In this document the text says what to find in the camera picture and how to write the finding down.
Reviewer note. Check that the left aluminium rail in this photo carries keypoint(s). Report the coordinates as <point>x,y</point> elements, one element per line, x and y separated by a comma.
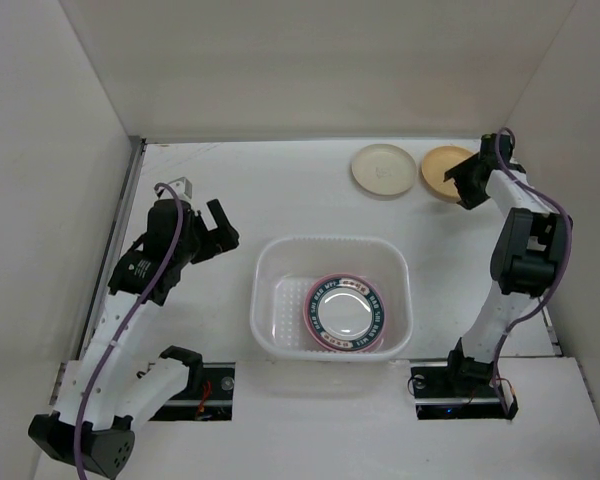
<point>114,241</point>

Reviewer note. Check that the right aluminium rail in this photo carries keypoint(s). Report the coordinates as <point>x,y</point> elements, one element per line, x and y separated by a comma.
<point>528,255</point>

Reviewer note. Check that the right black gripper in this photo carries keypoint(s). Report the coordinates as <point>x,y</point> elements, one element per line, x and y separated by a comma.
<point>469,176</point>

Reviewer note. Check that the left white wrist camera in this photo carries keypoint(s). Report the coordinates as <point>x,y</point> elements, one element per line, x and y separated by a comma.
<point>180,188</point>

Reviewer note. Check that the orange plate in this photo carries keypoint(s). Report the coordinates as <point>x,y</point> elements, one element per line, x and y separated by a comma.
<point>434,166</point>

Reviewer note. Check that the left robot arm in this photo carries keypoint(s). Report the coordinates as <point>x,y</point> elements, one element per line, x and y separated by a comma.
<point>94,422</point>

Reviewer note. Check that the aluminium rail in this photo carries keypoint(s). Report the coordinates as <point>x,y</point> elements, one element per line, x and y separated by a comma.
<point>528,255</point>
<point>114,241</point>

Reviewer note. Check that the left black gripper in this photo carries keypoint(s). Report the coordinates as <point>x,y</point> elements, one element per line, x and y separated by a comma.
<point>217,240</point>

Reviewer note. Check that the white plastic bin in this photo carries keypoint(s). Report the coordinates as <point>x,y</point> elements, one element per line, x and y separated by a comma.
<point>288,267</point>

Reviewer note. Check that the white plate green rim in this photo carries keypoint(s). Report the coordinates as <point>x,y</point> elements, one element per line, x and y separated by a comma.
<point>344,313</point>

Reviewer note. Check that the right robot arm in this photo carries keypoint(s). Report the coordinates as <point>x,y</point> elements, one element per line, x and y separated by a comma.
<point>466,371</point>

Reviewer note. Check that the cream plate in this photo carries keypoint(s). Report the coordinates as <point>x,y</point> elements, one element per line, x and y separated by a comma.
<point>384,170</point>

